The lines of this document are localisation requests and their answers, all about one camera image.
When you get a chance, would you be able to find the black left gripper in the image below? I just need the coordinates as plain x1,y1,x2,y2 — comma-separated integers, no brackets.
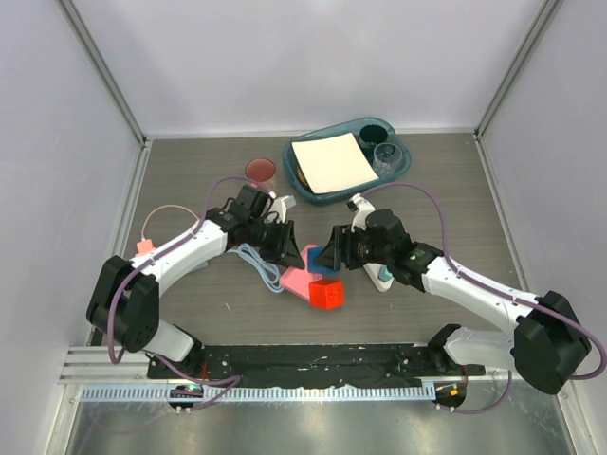
246,218,304,269

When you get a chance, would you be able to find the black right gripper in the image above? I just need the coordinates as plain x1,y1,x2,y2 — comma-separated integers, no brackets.
316,223,393,270

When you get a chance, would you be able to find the blue cube socket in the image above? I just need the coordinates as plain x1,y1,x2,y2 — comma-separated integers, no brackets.
307,246,340,276

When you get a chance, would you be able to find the pink triangular power strip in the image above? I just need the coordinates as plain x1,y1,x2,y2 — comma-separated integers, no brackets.
280,245,322,301

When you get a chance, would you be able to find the red cube socket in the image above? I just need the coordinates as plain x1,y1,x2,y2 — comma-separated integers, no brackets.
308,279,345,311

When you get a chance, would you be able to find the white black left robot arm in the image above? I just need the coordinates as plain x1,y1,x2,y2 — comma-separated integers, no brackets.
86,185,304,378

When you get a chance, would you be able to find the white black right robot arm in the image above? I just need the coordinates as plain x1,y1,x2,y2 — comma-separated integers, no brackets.
315,205,591,395

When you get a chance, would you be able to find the teal plug adapter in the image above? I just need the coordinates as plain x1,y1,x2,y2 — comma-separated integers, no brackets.
377,265,393,282

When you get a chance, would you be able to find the pink charger plug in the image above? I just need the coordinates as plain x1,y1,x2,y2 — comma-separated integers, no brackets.
136,238,156,257

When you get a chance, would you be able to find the white triangular power strip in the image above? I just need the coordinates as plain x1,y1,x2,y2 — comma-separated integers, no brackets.
363,264,394,293

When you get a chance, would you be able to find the teal plastic tray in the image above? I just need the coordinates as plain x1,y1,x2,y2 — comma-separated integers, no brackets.
283,118,412,206

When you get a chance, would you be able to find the white paper sheet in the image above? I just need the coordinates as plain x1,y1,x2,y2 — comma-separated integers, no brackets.
291,133,378,194

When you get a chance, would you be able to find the clear glass cup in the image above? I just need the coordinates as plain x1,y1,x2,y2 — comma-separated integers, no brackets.
372,142,403,177

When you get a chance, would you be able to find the dark green cup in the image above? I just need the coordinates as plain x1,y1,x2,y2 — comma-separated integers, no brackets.
359,124,388,149

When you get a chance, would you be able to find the light blue power cord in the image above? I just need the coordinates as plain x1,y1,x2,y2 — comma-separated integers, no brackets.
235,244,285,295

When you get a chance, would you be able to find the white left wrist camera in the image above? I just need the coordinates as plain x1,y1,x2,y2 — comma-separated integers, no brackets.
266,192,297,223

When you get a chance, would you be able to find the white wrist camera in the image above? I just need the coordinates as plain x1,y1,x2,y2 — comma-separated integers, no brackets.
266,192,297,223
346,193,376,232

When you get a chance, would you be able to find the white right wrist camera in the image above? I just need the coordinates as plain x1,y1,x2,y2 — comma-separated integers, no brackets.
346,193,376,232

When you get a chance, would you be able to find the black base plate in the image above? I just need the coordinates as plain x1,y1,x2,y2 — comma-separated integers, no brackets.
147,343,486,390

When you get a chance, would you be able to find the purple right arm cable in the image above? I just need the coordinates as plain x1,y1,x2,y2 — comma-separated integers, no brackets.
359,182,607,414

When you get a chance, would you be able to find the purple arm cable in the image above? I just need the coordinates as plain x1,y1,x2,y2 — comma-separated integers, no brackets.
107,175,276,410
359,182,607,414

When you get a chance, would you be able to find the pink charging cable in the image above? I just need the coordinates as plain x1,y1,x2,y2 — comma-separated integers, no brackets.
140,204,200,244

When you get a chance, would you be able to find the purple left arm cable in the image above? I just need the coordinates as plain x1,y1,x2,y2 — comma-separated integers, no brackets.
107,175,276,410

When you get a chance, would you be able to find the perforated cable duct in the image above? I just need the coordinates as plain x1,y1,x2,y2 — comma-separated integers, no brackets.
80,382,435,403

